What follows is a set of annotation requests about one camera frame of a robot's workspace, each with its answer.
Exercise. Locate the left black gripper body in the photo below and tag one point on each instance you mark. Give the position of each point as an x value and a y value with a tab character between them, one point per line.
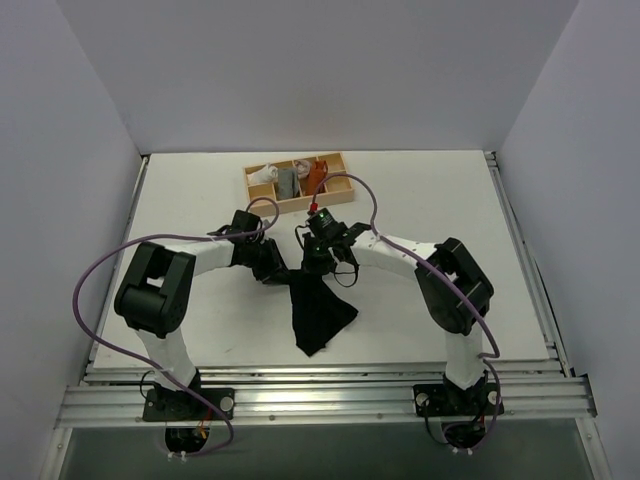
273	267

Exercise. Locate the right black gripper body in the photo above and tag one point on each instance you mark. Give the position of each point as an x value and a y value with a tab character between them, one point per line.
316	261

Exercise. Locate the black underwear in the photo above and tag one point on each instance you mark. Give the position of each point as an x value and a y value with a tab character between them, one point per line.
318	314

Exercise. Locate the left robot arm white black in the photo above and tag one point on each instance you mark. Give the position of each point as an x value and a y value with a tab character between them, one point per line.
154	294

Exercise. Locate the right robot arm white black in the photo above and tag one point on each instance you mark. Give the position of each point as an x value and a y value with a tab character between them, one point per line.
456	291

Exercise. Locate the wooden compartment tray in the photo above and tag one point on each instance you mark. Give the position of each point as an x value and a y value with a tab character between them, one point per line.
335	189

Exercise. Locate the orange rolled cloth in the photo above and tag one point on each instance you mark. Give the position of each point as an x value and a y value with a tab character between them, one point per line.
317	173

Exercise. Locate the grey rolled cloth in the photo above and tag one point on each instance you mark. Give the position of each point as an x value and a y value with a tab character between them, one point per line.
287	184

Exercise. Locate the pale patterned rolled cloth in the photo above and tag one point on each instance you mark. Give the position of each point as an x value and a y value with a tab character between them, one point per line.
303	167

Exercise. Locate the white rolled cloth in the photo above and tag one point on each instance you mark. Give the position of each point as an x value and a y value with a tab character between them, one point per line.
266	174

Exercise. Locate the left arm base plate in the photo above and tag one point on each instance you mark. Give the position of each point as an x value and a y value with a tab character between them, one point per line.
163	405

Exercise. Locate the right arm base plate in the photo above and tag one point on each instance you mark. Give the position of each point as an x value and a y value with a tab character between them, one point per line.
447	400

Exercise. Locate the aluminium frame rail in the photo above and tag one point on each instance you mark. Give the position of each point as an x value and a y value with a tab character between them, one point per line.
329	394

